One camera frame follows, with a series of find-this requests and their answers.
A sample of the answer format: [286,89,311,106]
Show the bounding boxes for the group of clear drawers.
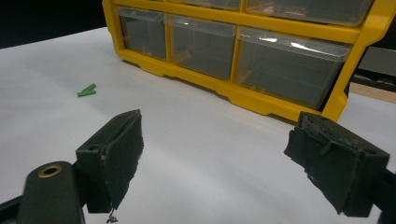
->
[114,0,375,110]

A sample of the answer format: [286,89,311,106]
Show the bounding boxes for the yellow drawer organizer cabinet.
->
[102,0,396,123]

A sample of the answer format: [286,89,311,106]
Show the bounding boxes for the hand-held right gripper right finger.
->
[283,111,391,218]

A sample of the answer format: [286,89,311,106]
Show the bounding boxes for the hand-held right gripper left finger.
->
[75,108,145,216]

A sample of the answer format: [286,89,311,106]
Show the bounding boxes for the white board sheet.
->
[0,26,396,224]

